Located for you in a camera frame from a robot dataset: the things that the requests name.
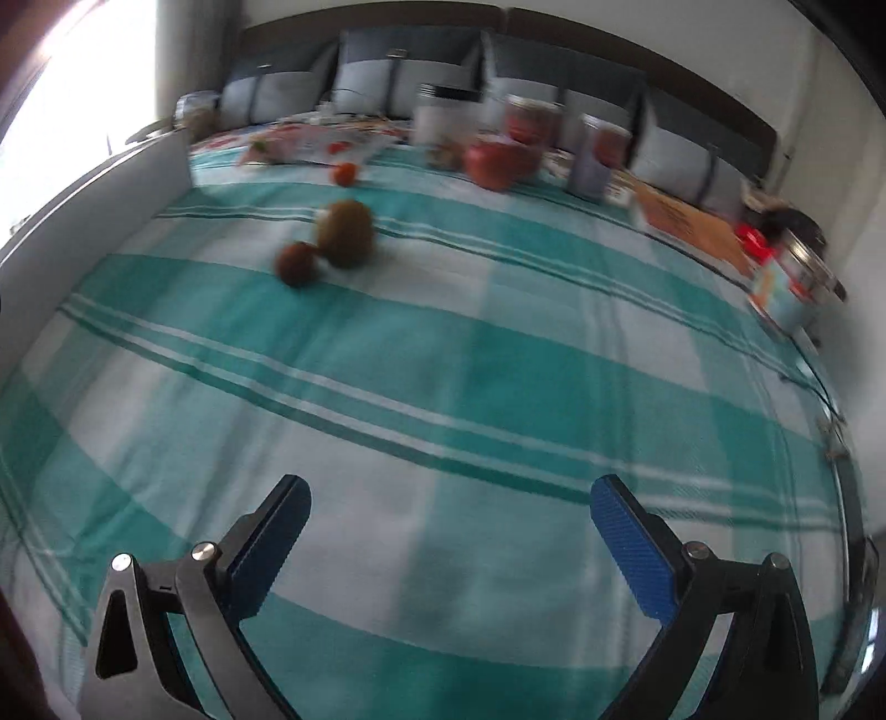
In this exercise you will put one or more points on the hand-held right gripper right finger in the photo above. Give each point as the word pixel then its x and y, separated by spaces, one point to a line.
pixel 633 554

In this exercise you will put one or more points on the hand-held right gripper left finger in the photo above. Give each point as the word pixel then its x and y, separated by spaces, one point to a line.
pixel 270 554

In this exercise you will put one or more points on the small dark brown fruit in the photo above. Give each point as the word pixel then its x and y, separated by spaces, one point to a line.
pixel 297 263

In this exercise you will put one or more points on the brown kiwi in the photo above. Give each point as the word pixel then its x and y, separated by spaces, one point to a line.
pixel 346 234

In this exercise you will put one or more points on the green plaid bed sheet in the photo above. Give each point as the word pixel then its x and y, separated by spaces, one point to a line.
pixel 443 388

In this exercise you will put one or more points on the tilted labelled tin can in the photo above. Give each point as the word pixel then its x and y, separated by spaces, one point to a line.
pixel 789 291

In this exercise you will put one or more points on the orange cover book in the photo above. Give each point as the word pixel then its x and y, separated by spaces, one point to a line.
pixel 692 225

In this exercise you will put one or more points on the red box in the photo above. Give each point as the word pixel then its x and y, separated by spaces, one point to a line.
pixel 754 242

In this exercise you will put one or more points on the black bag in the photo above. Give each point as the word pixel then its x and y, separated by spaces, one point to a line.
pixel 796 225

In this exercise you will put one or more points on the white bed side board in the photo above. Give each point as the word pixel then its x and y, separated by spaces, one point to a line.
pixel 104 208

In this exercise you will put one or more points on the small orange tangerine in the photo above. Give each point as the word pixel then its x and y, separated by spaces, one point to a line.
pixel 345 174

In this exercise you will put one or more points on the grey label can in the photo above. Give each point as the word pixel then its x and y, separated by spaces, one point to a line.
pixel 599 156

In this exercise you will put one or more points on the grey pillow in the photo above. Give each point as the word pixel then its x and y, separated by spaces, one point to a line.
pixel 277 97
pixel 675 152
pixel 526 69
pixel 374 76

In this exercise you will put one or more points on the pink snack packet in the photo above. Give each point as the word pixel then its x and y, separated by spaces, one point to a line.
pixel 259 149

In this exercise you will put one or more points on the large red-orange fruit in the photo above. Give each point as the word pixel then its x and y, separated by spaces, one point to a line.
pixel 498 166

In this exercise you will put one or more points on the white snack packet red print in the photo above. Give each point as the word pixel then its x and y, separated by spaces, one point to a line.
pixel 332 142

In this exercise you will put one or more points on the orange label can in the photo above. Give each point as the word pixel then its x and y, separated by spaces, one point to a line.
pixel 533 121

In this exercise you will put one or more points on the clear plastic bag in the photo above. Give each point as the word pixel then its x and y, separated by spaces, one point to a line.
pixel 197 111

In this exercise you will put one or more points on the clear jar with black lid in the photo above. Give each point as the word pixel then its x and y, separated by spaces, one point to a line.
pixel 443 118

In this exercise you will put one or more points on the white curtain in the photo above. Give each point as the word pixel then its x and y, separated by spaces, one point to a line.
pixel 194 41

